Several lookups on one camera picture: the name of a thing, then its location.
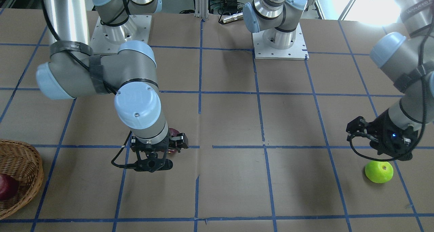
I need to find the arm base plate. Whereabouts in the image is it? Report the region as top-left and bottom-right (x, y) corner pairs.
(252, 24), (310, 60)
(90, 15), (152, 55)

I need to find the black power adapter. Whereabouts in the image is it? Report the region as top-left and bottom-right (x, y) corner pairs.
(223, 0), (238, 10)

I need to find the red apple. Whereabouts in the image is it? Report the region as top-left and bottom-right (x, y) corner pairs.
(0, 173), (20, 201)

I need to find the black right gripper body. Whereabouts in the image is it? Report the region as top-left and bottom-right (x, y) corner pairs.
(130, 133), (189, 172)

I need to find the silver metal cylinder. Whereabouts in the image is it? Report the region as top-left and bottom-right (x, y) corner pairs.
(221, 12), (243, 25)

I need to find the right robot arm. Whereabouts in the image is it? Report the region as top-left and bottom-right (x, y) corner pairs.
(36, 0), (189, 172)

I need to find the aluminium frame post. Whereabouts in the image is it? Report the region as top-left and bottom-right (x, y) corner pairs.
(194, 0), (209, 21)

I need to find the wicker basket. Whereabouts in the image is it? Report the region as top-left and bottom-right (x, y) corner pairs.
(0, 139), (44, 220)

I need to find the dark purple apple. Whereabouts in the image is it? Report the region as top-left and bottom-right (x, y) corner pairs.
(168, 128), (181, 154)

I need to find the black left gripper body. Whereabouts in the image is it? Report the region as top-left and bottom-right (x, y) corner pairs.
(346, 112), (421, 161)

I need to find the green apple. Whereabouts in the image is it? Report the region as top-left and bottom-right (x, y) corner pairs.
(364, 161), (394, 184)

